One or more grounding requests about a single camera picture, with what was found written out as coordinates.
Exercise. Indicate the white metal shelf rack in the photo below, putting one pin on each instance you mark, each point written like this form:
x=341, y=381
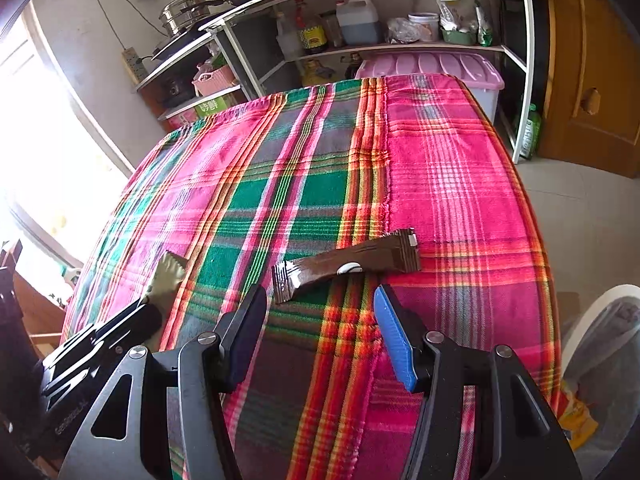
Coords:
x=265, y=46

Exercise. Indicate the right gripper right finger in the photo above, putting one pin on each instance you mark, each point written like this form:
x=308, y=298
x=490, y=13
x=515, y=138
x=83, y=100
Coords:
x=426, y=362

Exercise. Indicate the oil bottle yellow label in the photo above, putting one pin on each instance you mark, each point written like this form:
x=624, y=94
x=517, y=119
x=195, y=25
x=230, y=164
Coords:
x=310, y=29

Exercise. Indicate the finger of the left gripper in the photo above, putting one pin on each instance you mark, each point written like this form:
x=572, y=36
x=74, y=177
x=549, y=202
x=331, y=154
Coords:
x=130, y=327
x=71, y=351

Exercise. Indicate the brown chocolate wrapper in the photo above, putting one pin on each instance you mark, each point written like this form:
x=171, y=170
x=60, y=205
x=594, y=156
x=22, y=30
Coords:
x=395, y=251

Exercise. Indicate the steel steamer pot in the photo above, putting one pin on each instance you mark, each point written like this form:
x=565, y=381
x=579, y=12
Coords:
x=179, y=15

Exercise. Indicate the yellow sausage stick wrapper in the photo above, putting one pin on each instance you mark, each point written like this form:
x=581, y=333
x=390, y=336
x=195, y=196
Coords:
x=574, y=416

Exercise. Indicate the white trash bin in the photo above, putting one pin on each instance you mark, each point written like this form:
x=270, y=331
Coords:
x=600, y=356

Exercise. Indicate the white vinegar jug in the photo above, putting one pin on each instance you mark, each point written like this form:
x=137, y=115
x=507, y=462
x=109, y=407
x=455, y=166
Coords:
x=359, y=22

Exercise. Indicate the wooden door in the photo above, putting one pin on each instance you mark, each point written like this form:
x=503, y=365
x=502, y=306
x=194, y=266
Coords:
x=591, y=109

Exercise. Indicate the green bottle on floor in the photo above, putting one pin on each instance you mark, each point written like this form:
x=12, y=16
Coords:
x=532, y=130

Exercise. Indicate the white power strip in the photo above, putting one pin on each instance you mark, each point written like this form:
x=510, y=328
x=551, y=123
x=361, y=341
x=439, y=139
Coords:
x=134, y=65

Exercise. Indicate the pink woven basket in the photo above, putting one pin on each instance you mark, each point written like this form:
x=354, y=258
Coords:
x=209, y=80

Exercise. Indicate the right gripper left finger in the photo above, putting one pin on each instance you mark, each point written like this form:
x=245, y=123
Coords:
x=209, y=366

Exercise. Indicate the pink plaid tablecloth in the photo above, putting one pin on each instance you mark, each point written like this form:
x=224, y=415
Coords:
x=319, y=195

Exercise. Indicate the small beige packet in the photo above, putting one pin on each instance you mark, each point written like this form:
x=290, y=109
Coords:
x=162, y=290

